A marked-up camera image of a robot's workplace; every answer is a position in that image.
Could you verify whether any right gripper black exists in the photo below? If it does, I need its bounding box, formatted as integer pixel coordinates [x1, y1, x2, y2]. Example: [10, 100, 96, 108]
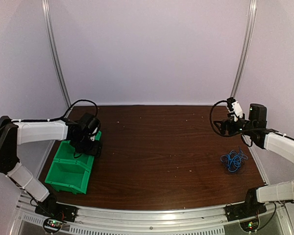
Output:
[214, 112, 256, 136]

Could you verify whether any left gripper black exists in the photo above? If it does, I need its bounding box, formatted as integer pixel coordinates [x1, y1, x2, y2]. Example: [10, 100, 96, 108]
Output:
[73, 134, 102, 157]

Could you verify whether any green bin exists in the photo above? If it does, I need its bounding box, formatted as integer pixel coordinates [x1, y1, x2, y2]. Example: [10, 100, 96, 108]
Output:
[45, 161, 91, 195]
[53, 131, 102, 170]

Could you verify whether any dark blue wire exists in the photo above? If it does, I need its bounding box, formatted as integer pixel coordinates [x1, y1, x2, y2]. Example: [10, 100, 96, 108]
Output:
[221, 149, 248, 172]

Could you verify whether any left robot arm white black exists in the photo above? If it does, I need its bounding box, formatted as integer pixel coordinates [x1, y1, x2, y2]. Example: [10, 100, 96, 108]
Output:
[0, 113, 101, 217]

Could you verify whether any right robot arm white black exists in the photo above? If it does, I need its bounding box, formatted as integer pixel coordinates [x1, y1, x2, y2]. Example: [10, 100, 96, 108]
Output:
[209, 97, 294, 216]

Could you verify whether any left circuit board with LEDs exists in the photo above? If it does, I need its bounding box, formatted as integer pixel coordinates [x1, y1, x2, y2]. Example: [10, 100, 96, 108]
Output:
[43, 218, 64, 233]

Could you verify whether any circuit board with leds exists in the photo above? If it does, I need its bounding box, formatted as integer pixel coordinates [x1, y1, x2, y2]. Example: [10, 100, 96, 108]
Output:
[43, 218, 64, 233]
[240, 219, 260, 233]

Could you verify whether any right circuit board with LEDs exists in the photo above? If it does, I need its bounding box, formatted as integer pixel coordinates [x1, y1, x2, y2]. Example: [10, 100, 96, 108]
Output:
[240, 219, 260, 233]

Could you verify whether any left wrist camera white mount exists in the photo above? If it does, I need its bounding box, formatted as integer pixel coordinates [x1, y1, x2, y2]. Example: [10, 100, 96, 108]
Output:
[89, 127, 99, 141]

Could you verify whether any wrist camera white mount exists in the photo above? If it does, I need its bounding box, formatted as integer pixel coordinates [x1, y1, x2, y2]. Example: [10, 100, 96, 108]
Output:
[226, 97, 244, 122]
[89, 127, 99, 141]

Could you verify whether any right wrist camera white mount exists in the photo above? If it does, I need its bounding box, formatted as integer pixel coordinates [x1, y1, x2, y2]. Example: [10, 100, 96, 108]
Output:
[226, 97, 244, 122]

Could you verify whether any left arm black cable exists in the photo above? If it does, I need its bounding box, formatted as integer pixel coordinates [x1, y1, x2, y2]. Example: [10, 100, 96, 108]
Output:
[9, 98, 100, 159]

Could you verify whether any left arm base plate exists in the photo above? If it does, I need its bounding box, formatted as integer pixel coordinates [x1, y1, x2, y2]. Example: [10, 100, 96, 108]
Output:
[35, 198, 77, 222]

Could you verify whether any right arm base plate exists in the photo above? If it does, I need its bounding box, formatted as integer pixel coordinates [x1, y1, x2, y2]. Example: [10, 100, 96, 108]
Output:
[224, 203, 267, 222]

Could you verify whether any front aluminium rail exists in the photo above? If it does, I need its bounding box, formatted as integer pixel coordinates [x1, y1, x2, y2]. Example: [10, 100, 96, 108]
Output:
[13, 193, 291, 235]

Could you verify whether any right aluminium frame post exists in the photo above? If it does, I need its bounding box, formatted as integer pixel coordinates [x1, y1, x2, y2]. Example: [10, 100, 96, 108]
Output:
[230, 0, 257, 97]

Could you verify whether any aluminium frame post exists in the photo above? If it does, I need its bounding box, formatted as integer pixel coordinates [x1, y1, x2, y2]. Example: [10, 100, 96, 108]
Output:
[41, 0, 71, 108]
[230, 0, 257, 97]

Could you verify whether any left aluminium frame post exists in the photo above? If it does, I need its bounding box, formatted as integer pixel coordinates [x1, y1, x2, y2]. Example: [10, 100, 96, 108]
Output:
[41, 0, 71, 108]

